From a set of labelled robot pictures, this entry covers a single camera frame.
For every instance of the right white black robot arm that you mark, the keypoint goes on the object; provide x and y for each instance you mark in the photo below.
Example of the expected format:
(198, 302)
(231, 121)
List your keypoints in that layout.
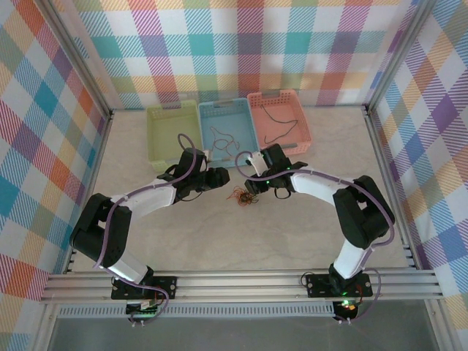
(365, 215)

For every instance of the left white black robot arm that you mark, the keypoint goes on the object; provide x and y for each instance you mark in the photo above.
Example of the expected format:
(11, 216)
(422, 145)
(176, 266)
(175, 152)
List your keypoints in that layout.
(98, 234)

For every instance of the green plastic basket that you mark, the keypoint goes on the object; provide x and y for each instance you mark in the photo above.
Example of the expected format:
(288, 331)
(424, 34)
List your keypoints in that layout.
(172, 135)

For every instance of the blue plastic basket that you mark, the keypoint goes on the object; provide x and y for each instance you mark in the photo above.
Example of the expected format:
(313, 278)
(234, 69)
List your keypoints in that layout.
(228, 120)

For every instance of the pink plastic basket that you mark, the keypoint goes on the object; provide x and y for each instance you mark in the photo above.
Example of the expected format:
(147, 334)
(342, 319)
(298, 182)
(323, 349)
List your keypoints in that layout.
(279, 109)

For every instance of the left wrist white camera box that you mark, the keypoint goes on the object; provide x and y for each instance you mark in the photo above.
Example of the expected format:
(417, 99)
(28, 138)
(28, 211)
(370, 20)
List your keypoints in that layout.
(208, 157)

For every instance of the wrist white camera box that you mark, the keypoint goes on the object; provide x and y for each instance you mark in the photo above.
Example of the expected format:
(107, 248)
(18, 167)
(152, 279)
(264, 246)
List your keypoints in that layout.
(208, 157)
(257, 162)

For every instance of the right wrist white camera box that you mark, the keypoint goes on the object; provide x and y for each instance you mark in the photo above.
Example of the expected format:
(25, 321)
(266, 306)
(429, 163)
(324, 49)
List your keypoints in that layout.
(257, 162)

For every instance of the aluminium mounting rail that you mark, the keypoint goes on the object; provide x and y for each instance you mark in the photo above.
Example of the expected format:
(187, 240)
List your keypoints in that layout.
(237, 285)

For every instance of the left aluminium side rail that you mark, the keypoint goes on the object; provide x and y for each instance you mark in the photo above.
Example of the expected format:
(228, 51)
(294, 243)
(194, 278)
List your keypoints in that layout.
(93, 164)

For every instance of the aluminium side rail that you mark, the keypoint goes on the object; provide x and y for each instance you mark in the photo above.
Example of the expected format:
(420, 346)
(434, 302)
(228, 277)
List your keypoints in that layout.
(93, 164)
(387, 146)

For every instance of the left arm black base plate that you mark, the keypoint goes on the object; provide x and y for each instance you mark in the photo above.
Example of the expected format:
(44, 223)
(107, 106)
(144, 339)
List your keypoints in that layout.
(164, 287)

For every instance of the right aluminium side rail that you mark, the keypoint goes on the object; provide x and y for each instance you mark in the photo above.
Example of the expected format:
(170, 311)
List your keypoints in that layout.
(387, 146)

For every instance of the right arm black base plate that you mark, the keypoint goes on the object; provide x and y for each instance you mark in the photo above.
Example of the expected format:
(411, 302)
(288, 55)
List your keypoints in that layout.
(318, 285)

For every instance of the right aluminium frame post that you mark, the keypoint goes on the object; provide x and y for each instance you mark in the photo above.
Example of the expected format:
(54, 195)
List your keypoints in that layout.
(398, 55)

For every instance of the aluminium frame post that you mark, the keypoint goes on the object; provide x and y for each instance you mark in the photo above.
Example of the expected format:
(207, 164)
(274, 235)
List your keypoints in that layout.
(398, 55)
(77, 55)

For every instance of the left aluminium frame post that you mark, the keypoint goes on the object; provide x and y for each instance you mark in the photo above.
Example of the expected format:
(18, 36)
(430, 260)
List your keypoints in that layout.
(77, 55)

